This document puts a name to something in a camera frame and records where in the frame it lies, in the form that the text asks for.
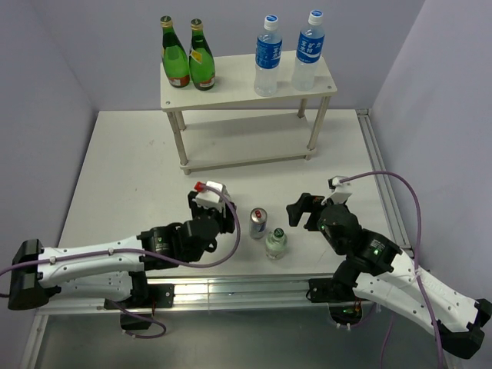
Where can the red bull can front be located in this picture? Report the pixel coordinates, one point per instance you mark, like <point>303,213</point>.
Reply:
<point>258,223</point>

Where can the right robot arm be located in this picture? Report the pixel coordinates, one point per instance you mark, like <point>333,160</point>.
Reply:
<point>376,269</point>

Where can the small pocari sweat bottle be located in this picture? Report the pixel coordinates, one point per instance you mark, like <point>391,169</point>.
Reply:
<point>267,57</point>

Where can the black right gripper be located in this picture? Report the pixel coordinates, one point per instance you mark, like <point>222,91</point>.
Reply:
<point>306,202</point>

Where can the clear chang bottle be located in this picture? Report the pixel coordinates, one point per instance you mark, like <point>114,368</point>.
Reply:
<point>276,244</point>

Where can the green glass bottle left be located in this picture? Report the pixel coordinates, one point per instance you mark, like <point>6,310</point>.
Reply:
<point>174,58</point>

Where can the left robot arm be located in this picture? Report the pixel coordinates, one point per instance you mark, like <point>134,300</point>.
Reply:
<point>117,270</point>

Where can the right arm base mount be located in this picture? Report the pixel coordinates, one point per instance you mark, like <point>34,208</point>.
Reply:
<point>345,309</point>

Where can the green glass bottle right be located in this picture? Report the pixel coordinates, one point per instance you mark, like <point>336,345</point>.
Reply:
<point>201,62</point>

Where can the white two-tier shelf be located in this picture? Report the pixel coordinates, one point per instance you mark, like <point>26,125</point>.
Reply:
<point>230,125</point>

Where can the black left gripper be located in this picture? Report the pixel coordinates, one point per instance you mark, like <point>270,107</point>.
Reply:
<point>226,221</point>

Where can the aluminium rail frame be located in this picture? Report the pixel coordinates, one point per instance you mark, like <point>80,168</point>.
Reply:
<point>250,312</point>

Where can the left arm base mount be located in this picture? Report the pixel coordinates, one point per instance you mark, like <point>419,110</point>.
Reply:
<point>138,314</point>

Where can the green glass bottle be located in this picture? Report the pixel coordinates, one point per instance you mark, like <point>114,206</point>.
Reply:
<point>201,62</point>
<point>174,58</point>

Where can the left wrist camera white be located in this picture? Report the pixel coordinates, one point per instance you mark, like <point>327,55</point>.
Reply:
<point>211,194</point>

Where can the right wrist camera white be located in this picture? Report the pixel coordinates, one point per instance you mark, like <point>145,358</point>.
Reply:
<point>340,191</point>

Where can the large pocari sweat bottle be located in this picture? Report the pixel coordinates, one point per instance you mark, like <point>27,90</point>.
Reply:
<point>308,51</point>

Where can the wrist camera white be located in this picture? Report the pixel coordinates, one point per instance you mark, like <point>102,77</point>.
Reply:
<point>211,194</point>
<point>340,191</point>

